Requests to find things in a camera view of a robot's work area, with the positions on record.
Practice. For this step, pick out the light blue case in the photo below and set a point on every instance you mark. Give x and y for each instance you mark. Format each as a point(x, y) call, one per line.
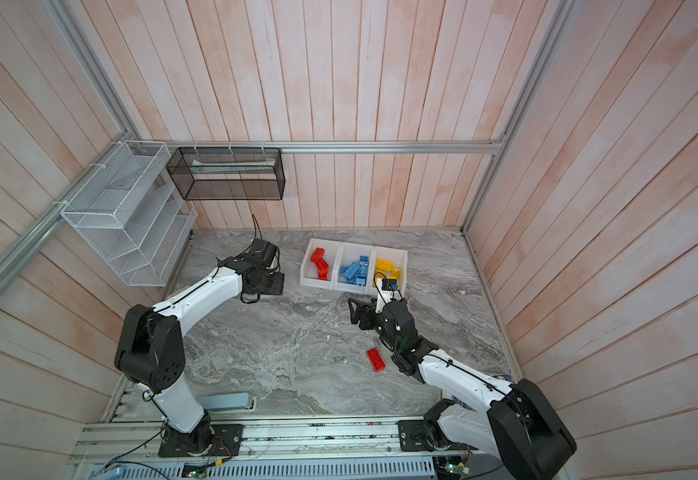
point(227, 402)

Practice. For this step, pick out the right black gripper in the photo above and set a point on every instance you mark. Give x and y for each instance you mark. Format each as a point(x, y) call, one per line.
point(364, 307)

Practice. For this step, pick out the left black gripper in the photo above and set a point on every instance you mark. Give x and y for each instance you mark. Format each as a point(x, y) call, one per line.
point(276, 289)

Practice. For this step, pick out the middle white bin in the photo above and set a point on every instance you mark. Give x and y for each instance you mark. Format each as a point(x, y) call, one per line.
point(351, 252)

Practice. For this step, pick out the yellow long brick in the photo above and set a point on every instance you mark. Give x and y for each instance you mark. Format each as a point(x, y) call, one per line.
point(384, 265)

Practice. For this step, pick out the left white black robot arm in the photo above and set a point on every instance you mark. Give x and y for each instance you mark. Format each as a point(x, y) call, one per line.
point(151, 350)

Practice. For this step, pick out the white bin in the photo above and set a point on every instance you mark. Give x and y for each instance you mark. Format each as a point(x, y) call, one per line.
point(351, 252)
point(398, 257)
point(308, 270)

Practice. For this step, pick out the white wire mesh shelf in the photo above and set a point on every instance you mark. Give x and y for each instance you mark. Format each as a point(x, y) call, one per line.
point(136, 222)

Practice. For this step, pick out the right white bin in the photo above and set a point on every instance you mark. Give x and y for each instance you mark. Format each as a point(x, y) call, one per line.
point(398, 257)

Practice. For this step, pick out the left white bin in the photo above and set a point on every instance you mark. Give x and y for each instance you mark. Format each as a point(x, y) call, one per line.
point(308, 270)

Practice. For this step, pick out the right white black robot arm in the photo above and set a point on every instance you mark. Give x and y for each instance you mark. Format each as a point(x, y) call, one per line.
point(511, 421)

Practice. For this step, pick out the black mesh basket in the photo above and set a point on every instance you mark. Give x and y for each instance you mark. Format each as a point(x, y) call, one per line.
point(228, 173)

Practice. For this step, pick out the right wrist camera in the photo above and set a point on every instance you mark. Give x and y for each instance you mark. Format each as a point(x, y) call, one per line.
point(386, 288)

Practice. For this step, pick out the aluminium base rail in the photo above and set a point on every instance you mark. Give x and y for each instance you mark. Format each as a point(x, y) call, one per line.
point(253, 438)

